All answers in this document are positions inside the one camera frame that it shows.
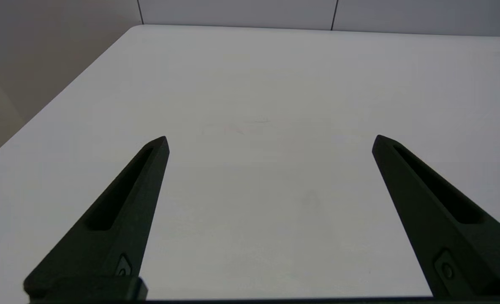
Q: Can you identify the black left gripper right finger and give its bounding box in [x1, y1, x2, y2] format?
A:
[372, 135, 500, 299]

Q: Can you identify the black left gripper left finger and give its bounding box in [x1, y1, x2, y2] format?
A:
[23, 136, 170, 301]

